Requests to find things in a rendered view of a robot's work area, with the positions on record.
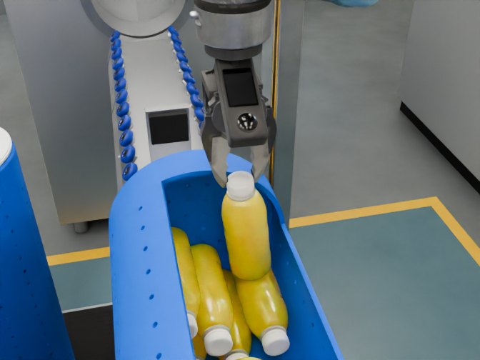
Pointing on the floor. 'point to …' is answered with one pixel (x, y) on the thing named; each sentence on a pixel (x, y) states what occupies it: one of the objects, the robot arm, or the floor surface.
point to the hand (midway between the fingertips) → (239, 180)
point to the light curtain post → (285, 97)
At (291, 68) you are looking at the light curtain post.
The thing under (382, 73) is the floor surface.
